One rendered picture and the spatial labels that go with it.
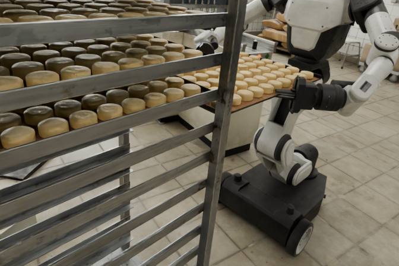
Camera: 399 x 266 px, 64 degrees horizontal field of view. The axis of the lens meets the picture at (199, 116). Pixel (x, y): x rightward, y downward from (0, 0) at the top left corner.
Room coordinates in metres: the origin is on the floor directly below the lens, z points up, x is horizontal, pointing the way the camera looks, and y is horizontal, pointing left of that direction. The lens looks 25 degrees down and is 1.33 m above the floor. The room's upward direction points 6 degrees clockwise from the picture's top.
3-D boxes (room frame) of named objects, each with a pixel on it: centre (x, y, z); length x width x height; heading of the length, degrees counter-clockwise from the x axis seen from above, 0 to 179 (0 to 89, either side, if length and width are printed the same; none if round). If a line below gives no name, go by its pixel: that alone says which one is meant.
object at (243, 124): (2.45, -0.14, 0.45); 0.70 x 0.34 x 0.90; 36
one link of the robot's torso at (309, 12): (1.59, -0.53, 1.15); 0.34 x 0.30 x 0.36; 48
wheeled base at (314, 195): (1.61, -0.55, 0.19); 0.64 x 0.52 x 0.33; 138
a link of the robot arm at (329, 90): (0.99, -0.36, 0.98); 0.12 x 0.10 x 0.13; 93
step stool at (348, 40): (5.53, -2.37, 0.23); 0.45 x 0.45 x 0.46; 29
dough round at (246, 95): (0.90, -0.13, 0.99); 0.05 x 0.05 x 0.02
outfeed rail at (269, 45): (3.04, 0.11, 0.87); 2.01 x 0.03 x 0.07; 36
